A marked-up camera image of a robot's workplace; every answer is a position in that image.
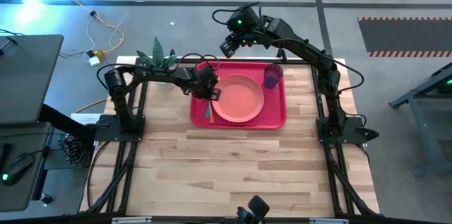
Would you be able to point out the black computer mouse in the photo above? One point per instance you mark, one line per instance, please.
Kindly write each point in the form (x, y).
(17, 167)

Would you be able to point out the green plant in white pot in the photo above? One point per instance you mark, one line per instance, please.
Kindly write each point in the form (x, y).
(157, 52)

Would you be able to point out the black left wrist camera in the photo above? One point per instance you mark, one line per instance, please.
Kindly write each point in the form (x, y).
(208, 75)

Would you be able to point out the black computer desk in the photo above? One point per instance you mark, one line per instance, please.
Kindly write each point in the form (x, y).
(21, 195)

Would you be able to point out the white power adapter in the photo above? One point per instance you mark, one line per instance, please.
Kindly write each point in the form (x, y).
(94, 61)

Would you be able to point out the dark grey desk panel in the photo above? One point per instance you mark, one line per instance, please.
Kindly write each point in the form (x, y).
(24, 75)

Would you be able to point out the silver metal bracket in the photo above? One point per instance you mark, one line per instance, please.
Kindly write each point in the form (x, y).
(130, 220)
(328, 221)

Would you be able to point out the black curved clamp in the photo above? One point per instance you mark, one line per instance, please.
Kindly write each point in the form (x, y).
(281, 55)
(172, 54)

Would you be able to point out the black mat with orange stripes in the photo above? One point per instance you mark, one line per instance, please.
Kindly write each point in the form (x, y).
(406, 36)

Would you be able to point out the white label card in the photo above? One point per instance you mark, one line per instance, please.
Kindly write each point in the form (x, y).
(86, 119)

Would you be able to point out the blue faceted plastic cup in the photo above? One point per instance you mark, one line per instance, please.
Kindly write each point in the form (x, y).
(273, 75)

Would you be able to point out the orange plastic plate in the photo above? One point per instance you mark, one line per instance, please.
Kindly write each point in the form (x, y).
(238, 98)

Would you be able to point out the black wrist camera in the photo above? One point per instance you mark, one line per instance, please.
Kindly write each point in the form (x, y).
(208, 75)
(243, 19)

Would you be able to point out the blue-grey metal stand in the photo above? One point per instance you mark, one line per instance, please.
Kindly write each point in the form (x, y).
(422, 128)

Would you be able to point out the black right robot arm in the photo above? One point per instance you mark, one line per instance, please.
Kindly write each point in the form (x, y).
(303, 49)

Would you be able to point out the black caster wheel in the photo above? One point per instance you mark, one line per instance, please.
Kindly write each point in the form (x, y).
(46, 199)

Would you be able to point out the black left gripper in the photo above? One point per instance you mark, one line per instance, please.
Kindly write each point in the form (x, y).
(194, 86)

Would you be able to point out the red plastic tray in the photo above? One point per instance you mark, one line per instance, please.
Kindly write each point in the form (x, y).
(275, 111)

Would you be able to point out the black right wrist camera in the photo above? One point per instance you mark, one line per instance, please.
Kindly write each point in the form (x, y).
(243, 19)

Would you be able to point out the black desk support beam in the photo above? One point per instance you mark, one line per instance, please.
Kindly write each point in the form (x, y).
(63, 122)

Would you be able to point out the black keyboard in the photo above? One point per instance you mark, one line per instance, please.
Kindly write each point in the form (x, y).
(3, 157)

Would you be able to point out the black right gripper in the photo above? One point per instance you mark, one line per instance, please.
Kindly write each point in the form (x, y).
(249, 38)

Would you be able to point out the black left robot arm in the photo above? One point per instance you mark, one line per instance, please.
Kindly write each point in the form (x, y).
(159, 75)

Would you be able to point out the black aluminium table frame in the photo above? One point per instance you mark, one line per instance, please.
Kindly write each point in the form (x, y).
(183, 219)

